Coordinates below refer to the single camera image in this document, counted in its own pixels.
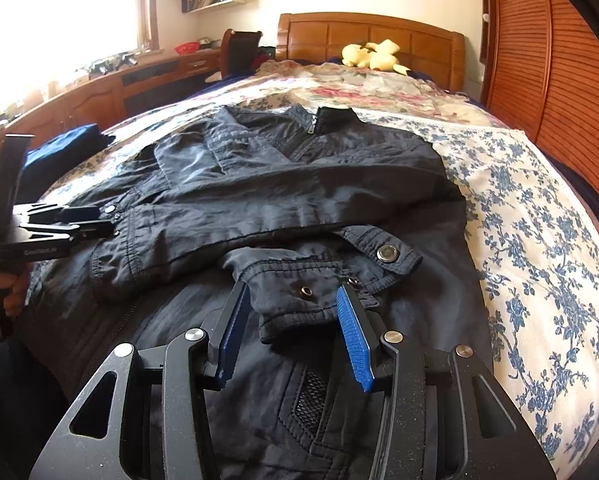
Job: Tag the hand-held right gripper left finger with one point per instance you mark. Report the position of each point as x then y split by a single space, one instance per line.
234 340

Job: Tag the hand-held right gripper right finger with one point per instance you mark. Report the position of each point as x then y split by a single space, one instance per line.
354 345

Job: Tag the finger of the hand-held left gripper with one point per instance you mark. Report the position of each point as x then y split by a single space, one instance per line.
79 213
89 231

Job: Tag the black jacket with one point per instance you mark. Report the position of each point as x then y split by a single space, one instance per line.
279 195

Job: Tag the person's left hand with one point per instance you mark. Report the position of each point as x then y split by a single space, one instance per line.
17 290

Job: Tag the navy folded garment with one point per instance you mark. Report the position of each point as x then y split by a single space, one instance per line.
64 142

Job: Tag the wooden desk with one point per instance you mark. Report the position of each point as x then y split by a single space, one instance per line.
94 95

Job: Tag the black device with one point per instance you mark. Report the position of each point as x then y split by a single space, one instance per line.
109 64

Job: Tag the window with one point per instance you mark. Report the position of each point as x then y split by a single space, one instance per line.
54 20

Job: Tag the blue floral blanket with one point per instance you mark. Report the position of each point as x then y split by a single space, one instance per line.
529 260

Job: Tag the dark wooden chair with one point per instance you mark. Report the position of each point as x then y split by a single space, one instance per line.
239 52

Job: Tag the pink floral quilt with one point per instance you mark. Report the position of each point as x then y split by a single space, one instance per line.
379 92

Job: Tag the yellow plush toy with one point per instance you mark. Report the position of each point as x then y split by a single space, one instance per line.
374 57

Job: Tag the wooden bed headboard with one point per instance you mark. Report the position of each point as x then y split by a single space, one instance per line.
319 35

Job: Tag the wooden slatted wardrobe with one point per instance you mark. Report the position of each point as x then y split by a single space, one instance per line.
554 60

